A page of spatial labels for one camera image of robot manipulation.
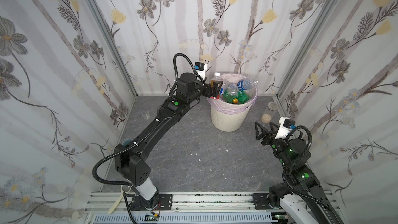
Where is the red yellow juice bottle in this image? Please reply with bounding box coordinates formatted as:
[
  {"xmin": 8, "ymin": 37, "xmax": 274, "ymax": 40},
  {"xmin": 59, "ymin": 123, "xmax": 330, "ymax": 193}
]
[{"xmin": 210, "ymin": 72, "xmax": 224, "ymax": 97}]

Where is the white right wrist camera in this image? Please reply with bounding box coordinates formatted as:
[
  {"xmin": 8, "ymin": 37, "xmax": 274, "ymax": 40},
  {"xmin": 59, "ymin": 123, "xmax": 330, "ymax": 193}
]
[{"xmin": 275, "ymin": 117, "xmax": 295, "ymax": 139}]

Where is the cream ribbed waste bin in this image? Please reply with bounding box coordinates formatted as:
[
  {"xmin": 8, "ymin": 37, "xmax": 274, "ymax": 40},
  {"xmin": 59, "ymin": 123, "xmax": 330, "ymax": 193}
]
[{"xmin": 211, "ymin": 107, "xmax": 251, "ymax": 132}]

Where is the small clear glass cup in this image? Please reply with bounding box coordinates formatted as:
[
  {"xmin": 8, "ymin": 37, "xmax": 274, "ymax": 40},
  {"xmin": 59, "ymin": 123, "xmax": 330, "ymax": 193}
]
[{"xmin": 141, "ymin": 110, "xmax": 150, "ymax": 120}]

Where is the blue label water bottle front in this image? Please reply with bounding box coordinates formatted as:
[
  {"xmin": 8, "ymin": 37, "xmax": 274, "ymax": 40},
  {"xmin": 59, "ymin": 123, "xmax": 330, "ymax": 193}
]
[{"xmin": 219, "ymin": 84, "xmax": 228, "ymax": 95}]

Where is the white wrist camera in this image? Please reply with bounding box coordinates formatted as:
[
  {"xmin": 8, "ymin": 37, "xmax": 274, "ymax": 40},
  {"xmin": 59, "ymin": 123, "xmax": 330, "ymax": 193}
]
[
  {"xmin": 194, "ymin": 62, "xmax": 208, "ymax": 81},
  {"xmin": 275, "ymin": 117, "xmax": 295, "ymax": 139}
]

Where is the teal ceramic cup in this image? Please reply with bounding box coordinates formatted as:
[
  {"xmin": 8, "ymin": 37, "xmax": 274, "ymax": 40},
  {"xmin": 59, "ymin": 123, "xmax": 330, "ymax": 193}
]
[{"xmin": 121, "ymin": 139, "xmax": 133, "ymax": 147}]

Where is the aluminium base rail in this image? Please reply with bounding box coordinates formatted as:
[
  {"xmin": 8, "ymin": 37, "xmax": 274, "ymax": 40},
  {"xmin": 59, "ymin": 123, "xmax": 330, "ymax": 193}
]
[{"xmin": 81, "ymin": 191, "xmax": 349, "ymax": 224}]

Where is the clear jar with beige powder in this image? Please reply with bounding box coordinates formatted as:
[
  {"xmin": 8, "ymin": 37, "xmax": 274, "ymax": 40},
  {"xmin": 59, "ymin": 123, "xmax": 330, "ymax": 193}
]
[{"xmin": 261, "ymin": 102, "xmax": 279, "ymax": 124}]

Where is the pink plastic bin liner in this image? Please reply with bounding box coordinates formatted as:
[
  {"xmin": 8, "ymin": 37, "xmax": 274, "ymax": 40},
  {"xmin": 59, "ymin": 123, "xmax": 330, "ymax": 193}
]
[{"xmin": 207, "ymin": 73, "xmax": 258, "ymax": 115}]

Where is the green soda bottle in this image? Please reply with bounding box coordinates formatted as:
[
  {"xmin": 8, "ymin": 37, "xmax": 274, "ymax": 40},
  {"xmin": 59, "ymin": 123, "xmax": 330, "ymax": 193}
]
[
  {"xmin": 223, "ymin": 92, "xmax": 239, "ymax": 104},
  {"xmin": 237, "ymin": 90, "xmax": 250, "ymax": 104}
]

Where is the pepsi label clear bottle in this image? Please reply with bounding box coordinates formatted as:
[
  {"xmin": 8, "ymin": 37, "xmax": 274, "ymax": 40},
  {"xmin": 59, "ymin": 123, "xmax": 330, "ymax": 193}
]
[{"xmin": 226, "ymin": 83, "xmax": 239, "ymax": 96}]

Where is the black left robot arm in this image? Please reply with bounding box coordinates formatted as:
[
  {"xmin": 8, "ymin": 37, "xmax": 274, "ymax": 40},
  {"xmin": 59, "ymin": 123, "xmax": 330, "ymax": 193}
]
[{"xmin": 92, "ymin": 53, "xmax": 224, "ymax": 209}]

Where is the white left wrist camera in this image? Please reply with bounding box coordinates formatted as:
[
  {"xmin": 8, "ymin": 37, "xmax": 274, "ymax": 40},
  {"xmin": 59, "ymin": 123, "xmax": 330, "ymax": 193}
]
[{"xmin": 194, "ymin": 62, "xmax": 208, "ymax": 81}]

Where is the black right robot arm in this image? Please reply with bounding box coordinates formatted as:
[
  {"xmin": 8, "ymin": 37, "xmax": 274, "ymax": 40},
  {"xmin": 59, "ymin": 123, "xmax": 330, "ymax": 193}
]
[{"xmin": 255, "ymin": 117, "xmax": 343, "ymax": 224}]

